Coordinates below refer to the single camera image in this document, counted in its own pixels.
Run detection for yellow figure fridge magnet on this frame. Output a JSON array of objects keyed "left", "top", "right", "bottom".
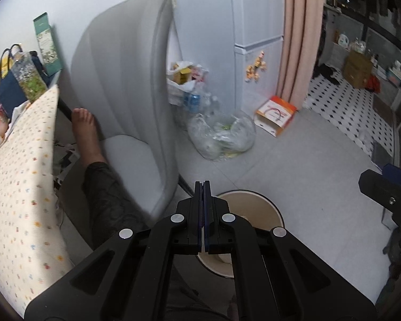
[{"left": 245, "top": 51, "right": 268, "bottom": 82}]

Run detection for pink curtain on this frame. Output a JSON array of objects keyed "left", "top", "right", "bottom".
[{"left": 276, "top": 0, "right": 326, "bottom": 109}]

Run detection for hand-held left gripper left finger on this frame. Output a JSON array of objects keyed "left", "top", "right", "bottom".
[{"left": 24, "top": 181, "right": 205, "bottom": 321}]

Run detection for floral tablecloth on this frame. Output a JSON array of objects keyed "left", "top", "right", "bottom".
[{"left": 0, "top": 85, "right": 75, "bottom": 311}]

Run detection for large brown cardboard box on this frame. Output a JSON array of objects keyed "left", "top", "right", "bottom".
[{"left": 344, "top": 50, "right": 373, "bottom": 89}]

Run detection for tall green box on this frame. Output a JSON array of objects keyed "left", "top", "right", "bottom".
[{"left": 33, "top": 12, "right": 63, "bottom": 76}]

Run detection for red cloth on floor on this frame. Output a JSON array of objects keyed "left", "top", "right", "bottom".
[{"left": 366, "top": 75, "right": 382, "bottom": 93}]

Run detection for orange and white box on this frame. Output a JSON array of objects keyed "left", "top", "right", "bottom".
[{"left": 256, "top": 95, "right": 298, "bottom": 137}]

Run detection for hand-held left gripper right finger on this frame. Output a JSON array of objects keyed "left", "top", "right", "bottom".
[{"left": 204, "top": 181, "right": 377, "bottom": 321}]

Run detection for round white trash bin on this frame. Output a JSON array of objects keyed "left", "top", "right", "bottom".
[{"left": 195, "top": 190, "right": 284, "bottom": 279}]

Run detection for black clothing on floor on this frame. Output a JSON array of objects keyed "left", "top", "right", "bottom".
[{"left": 314, "top": 64, "right": 342, "bottom": 86}]

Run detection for white bag of bottles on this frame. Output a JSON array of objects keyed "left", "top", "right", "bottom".
[{"left": 167, "top": 61, "right": 221, "bottom": 124}]

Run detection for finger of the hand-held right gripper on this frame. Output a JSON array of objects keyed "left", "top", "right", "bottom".
[
  {"left": 382, "top": 164, "right": 401, "bottom": 183},
  {"left": 358, "top": 170, "right": 401, "bottom": 213}
]

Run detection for grey upholstered chair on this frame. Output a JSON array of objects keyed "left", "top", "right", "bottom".
[{"left": 70, "top": 0, "right": 194, "bottom": 219}]

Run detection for navy lunch bag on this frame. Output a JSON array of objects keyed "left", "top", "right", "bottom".
[{"left": 0, "top": 44, "right": 51, "bottom": 116}]

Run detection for person's leg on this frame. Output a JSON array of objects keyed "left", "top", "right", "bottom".
[{"left": 71, "top": 108, "right": 157, "bottom": 251}]

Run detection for plastic bottle with green leaves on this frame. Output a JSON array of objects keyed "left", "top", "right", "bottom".
[{"left": 11, "top": 51, "right": 49, "bottom": 102}]

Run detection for clear plastic bag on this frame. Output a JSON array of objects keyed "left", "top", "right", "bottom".
[{"left": 187, "top": 113, "right": 257, "bottom": 161}]

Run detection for yellow snack packet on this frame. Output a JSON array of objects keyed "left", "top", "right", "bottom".
[{"left": 0, "top": 48, "right": 14, "bottom": 77}]

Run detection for white fridge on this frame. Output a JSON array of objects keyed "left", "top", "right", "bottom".
[{"left": 229, "top": 0, "right": 286, "bottom": 112}]

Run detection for white cloth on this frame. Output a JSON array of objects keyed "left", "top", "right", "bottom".
[{"left": 3, "top": 102, "right": 30, "bottom": 134}]

